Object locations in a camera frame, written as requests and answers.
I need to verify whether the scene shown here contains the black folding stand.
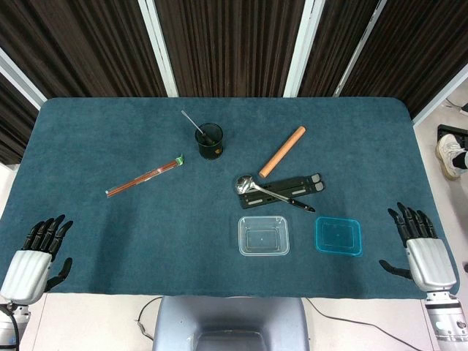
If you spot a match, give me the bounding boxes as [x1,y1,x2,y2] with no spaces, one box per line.
[239,173,325,211]

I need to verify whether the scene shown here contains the packaged brown chopsticks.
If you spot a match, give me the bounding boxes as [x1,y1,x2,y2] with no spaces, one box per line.
[105,154,185,200]

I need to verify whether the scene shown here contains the blue plastic lid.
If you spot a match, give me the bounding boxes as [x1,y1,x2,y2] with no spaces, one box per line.
[314,216,363,257]

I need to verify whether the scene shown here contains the dark slatted screen panel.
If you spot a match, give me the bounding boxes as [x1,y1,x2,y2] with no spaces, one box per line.
[0,0,167,99]
[0,72,39,165]
[341,0,468,118]
[155,0,306,98]
[299,0,380,98]

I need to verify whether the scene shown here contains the black flat tray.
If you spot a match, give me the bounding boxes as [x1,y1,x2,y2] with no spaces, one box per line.
[437,124,468,149]

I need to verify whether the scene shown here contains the person lower leg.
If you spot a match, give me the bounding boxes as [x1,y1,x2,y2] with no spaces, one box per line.
[452,148,468,170]

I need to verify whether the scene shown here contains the grey robot torso base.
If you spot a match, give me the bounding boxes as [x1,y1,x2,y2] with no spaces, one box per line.
[151,295,311,351]

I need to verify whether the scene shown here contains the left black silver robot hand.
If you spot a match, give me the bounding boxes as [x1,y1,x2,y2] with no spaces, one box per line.
[0,214,74,305]

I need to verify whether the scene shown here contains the black cable with loop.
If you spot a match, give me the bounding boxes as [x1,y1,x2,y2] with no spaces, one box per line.
[137,295,164,341]

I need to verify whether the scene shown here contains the dark green cup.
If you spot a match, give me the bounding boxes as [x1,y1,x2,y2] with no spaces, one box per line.
[194,122,224,161]

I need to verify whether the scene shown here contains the thin metal stirrer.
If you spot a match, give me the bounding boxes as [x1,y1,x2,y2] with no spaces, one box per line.
[181,110,215,144]

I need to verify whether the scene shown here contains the wooden rolling pin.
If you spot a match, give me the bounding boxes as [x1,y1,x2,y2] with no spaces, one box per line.
[258,126,307,178]

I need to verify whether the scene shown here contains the white sneaker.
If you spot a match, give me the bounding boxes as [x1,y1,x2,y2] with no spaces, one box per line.
[435,134,462,181]

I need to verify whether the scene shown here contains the teal table cloth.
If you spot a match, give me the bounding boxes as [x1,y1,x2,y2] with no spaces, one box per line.
[0,97,461,299]

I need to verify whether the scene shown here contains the metal ladle black handle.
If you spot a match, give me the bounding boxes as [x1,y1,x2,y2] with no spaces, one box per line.
[234,175,316,214]

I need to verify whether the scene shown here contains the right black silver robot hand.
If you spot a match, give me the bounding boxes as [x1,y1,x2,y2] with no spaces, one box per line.
[378,201,458,293]

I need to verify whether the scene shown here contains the clear plastic container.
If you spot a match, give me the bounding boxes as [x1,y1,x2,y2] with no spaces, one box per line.
[238,214,290,257]

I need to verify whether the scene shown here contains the white screen frame post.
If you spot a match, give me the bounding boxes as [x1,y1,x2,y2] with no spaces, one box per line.
[0,47,48,110]
[412,64,468,127]
[283,0,325,98]
[137,0,179,98]
[333,0,388,98]

